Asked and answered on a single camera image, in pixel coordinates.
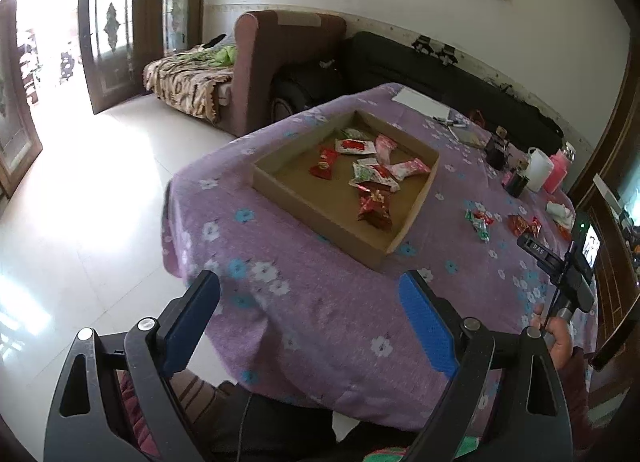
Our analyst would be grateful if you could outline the white plastic jar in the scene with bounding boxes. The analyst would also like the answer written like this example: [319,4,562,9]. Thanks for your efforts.
[525,147,555,193]

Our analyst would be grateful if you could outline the black jar with wooden knob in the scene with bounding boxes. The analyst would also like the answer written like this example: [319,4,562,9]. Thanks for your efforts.
[485,126,511,170]

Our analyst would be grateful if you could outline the white paper sheet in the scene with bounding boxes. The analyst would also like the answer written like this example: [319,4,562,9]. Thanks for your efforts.
[391,87,443,115]

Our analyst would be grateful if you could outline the dark red gold-lettered packet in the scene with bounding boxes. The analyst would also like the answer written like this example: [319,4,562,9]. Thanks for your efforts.
[356,182,396,230]

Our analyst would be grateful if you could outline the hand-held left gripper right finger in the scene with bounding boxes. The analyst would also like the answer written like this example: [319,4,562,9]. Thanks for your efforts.
[398,269,573,462]

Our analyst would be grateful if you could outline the wooden glass door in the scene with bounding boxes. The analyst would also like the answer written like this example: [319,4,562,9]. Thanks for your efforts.
[150,0,208,73]
[78,0,151,115]
[0,0,43,200]

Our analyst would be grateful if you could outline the green red white snack packet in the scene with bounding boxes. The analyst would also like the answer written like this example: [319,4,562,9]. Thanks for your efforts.
[350,158,401,190]

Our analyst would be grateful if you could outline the person's right hand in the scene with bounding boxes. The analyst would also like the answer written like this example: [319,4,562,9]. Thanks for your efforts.
[530,304,576,368]

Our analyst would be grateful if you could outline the person's dark clothing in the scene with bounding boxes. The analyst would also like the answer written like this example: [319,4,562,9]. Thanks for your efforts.
[117,369,421,462]

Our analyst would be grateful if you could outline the slim pink cartoon snack packet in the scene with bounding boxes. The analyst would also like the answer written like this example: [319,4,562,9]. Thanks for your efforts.
[375,134,398,165]

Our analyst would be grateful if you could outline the cardboard box tray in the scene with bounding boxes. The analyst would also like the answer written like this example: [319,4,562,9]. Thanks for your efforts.
[250,109,441,272]

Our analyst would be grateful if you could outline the red doll print snack packet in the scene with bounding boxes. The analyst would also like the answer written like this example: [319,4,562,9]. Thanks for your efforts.
[309,147,341,180]

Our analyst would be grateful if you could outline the patterned blanket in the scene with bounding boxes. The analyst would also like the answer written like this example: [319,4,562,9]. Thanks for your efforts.
[144,49,236,123]

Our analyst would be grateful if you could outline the person's right forearm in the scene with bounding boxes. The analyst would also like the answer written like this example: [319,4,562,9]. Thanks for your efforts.
[552,347,608,462]

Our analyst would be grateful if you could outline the tan notebook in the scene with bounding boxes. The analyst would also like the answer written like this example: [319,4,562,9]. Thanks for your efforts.
[450,124,488,148]

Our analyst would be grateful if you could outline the brown armchair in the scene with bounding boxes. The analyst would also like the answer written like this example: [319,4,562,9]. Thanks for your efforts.
[145,11,348,138]

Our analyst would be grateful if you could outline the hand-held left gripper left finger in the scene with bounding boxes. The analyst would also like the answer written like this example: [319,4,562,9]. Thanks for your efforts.
[44,269,222,462]

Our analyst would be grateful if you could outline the black sofa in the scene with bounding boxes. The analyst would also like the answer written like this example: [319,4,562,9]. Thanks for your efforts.
[270,31,563,155]

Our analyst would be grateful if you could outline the black jar with red label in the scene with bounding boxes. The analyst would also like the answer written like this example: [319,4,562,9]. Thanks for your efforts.
[502,157,532,198]

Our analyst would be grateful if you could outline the pink thermos bottle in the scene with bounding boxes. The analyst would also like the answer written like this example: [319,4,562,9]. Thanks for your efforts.
[544,143,576,194]

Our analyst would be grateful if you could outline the purple floral tablecloth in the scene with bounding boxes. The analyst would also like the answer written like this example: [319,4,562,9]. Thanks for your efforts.
[161,83,598,433]

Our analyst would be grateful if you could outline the green cloth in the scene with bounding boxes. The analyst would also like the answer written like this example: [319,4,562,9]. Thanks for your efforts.
[177,44,238,68]

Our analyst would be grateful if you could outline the large pink cartoon snack packet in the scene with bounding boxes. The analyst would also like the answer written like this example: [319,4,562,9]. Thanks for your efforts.
[390,158,432,180]

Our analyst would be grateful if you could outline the white and red snack packet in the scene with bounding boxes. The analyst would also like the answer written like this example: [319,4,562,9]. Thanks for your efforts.
[335,138,376,155]

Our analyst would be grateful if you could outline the dark red foil packet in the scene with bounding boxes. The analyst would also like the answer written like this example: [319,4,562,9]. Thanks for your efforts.
[507,213,543,239]

